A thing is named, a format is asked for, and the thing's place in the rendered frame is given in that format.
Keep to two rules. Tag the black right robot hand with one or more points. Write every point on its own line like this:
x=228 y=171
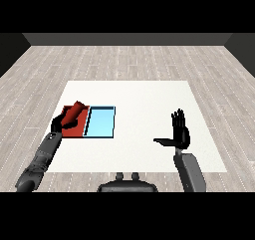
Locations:
x=181 y=135

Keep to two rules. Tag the light blue shallow open box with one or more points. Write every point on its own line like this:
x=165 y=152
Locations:
x=100 y=121

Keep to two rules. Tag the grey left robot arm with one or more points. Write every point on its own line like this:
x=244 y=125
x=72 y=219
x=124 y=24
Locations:
x=43 y=157

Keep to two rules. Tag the red can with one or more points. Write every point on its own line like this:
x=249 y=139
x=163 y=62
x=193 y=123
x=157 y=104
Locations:
x=75 y=111

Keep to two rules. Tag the dark grey robot body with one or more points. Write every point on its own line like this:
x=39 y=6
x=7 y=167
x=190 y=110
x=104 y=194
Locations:
x=127 y=186

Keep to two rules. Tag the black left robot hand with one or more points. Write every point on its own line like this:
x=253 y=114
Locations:
x=57 y=123

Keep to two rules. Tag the red shallow open box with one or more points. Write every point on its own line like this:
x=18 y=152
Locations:
x=79 y=127

